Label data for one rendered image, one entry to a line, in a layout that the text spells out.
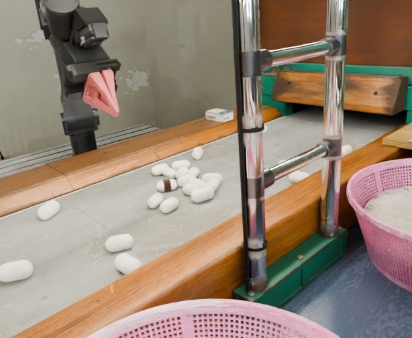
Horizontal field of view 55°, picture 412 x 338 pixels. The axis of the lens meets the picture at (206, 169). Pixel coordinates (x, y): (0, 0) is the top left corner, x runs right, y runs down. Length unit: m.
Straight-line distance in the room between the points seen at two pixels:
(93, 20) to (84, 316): 0.49
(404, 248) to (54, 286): 0.39
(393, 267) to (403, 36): 0.51
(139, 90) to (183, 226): 2.49
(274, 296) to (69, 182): 0.40
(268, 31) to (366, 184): 0.56
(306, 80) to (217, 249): 0.60
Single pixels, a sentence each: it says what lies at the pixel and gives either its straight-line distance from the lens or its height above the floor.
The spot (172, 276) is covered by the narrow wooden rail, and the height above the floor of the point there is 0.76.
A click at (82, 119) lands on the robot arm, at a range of 1.02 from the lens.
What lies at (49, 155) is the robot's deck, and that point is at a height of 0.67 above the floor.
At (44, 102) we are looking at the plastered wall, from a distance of 2.72.
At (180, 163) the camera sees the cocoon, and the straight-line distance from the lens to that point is 0.72.
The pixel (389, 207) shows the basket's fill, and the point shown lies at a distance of 0.61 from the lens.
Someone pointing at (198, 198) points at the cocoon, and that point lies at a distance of 0.59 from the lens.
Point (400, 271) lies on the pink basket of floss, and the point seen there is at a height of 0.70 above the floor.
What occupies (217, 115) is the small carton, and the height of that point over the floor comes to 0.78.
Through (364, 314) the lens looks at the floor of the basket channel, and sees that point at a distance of 0.51.
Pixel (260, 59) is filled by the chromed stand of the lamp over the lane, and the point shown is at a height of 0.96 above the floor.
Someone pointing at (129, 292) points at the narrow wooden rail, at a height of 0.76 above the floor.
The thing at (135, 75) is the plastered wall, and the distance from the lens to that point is 2.98.
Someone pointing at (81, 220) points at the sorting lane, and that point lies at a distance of 0.61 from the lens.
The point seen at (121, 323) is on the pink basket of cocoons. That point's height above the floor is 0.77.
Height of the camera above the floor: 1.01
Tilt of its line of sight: 21 degrees down
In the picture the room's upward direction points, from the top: 5 degrees counter-clockwise
